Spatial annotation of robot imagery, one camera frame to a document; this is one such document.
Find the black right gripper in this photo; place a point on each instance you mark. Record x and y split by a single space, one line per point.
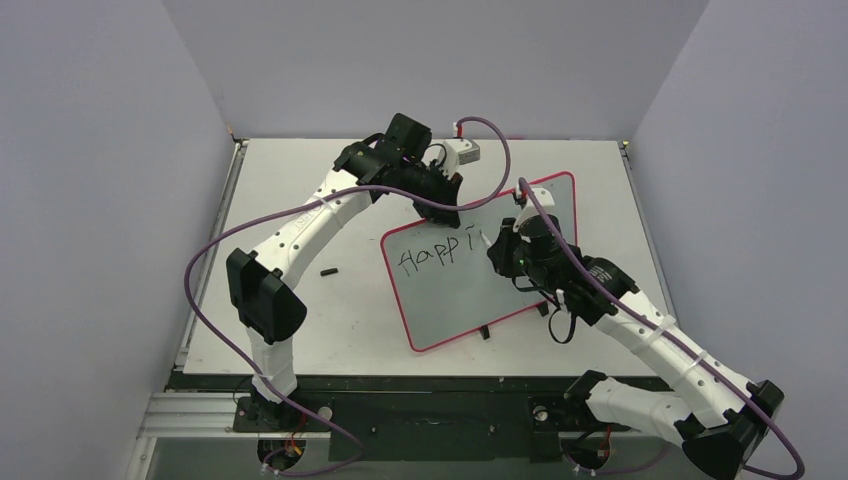
506 245

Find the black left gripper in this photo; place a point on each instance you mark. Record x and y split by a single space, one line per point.
448 189

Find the pink-framed whiteboard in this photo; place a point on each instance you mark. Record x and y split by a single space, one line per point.
444 284

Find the black whiteboard marker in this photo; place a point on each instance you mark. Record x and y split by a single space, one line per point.
485 240

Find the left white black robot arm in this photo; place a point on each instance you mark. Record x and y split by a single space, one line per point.
262 281

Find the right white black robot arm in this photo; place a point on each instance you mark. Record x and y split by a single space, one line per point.
714 414

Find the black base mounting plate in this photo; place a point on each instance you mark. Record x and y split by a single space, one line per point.
437 444

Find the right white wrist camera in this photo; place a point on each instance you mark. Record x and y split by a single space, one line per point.
528 207

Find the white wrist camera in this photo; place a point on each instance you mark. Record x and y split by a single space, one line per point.
458 152
528 207

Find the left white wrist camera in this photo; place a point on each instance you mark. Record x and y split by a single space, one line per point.
458 152

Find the aluminium table frame rail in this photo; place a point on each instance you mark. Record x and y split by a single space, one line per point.
219 415

